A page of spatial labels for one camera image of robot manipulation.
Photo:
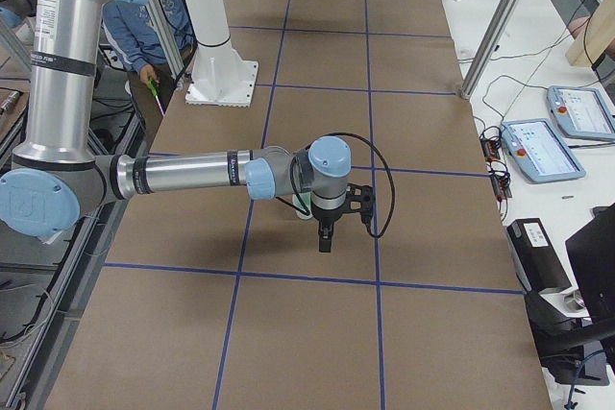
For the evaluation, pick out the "black monitor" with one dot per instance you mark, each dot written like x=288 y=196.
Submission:
x=591 y=254

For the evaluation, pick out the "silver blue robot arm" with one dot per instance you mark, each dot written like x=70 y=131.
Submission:
x=55 y=180

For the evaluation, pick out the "green plastic cup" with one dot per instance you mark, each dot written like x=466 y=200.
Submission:
x=303 y=204

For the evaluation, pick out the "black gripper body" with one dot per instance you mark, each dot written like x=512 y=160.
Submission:
x=326 y=216

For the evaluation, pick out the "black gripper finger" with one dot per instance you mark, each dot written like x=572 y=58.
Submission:
x=325 y=243

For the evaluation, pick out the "person in blue hoodie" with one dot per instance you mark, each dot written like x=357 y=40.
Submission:
x=132 y=35

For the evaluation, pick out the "near blue teach pendant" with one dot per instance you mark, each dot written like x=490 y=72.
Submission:
x=540 y=151

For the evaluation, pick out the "far blue teach pendant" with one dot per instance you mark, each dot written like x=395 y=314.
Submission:
x=581 y=112

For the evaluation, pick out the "green handled tool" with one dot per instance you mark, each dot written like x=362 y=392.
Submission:
x=153 y=87

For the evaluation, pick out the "aluminium frame post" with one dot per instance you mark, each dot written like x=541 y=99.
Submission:
x=487 y=46

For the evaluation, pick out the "black box with label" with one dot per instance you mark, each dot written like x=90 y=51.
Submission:
x=536 y=261

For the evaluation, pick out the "blue teach pendant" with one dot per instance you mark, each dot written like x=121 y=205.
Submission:
x=540 y=151
x=581 y=112

